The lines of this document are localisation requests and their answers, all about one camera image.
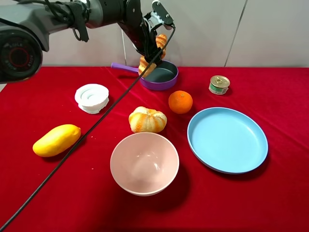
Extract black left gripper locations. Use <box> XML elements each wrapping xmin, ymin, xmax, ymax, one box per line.
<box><xmin>118</xmin><ymin>0</ymin><xmax>174</xmax><ymax>65</ymax></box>

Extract croissant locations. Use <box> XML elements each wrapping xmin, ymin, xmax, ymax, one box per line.
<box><xmin>138</xmin><ymin>34</ymin><xmax>168</xmax><ymax>79</ymax></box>

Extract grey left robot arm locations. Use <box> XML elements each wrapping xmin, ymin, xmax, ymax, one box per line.
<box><xmin>0</xmin><ymin>0</ymin><xmax>175</xmax><ymax>84</ymax></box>

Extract purple frying pan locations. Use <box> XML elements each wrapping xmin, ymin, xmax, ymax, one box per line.
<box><xmin>111</xmin><ymin>60</ymin><xmax>179</xmax><ymax>91</ymax></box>

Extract orange mandarin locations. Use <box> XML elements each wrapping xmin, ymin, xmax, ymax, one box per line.
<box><xmin>168</xmin><ymin>90</ymin><xmax>193</xmax><ymax>114</ymax></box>

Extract peeled mandarin toy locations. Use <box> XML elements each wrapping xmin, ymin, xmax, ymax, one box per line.
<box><xmin>128</xmin><ymin>106</ymin><xmax>167</xmax><ymax>133</ymax></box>

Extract small tin can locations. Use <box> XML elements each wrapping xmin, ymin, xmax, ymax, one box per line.
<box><xmin>209</xmin><ymin>75</ymin><xmax>230</xmax><ymax>95</ymax></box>

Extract pink bowl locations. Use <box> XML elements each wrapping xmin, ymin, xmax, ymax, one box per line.
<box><xmin>110</xmin><ymin>132</ymin><xmax>180</xmax><ymax>196</ymax></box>

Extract yellow mango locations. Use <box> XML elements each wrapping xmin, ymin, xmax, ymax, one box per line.
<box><xmin>32</xmin><ymin>124</ymin><xmax>81</xmax><ymax>157</ymax></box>

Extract blue round plate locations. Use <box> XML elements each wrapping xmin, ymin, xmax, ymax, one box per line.
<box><xmin>187</xmin><ymin>107</ymin><xmax>268</xmax><ymax>174</ymax></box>

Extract red velvet tablecloth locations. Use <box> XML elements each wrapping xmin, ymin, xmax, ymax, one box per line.
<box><xmin>0</xmin><ymin>67</ymin><xmax>309</xmax><ymax>232</ymax></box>

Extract black cable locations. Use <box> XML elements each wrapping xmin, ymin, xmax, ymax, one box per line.
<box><xmin>0</xmin><ymin>24</ymin><xmax>176</xmax><ymax>232</ymax></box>

